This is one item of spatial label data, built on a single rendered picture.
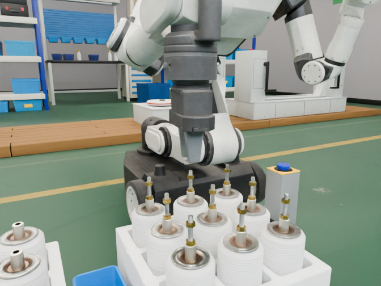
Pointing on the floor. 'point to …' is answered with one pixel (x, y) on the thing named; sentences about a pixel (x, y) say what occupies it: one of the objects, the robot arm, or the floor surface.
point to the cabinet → (135, 76)
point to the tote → (152, 91)
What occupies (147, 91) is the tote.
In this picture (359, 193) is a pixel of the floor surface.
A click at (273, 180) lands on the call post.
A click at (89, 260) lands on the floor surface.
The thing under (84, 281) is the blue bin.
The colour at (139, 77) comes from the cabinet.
